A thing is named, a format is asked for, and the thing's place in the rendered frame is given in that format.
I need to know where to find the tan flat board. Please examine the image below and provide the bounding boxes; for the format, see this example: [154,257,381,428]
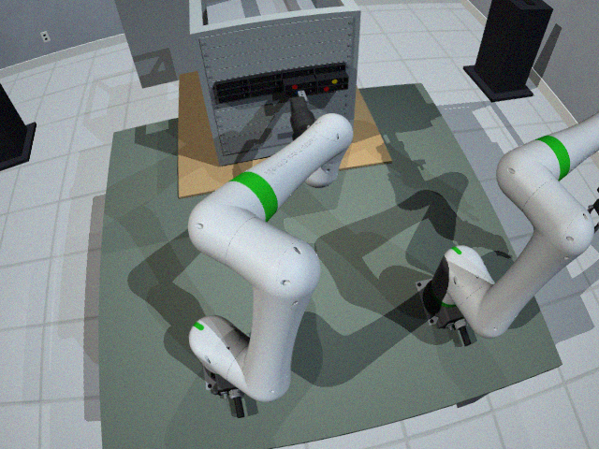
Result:
[178,71,392,199]

